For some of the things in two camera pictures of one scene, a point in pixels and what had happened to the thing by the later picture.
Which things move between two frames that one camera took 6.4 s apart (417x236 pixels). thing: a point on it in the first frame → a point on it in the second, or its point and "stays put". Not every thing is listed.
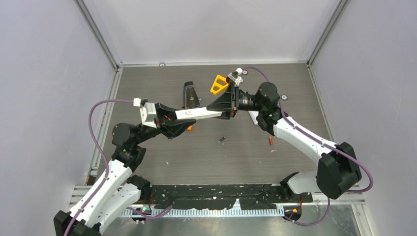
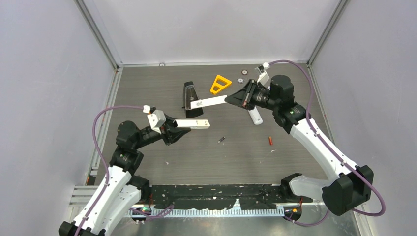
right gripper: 227,103 → 244,97
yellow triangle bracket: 215,83 stays put
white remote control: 253,114 stays put
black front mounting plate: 221,197 stays put
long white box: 195,113 → 192,124
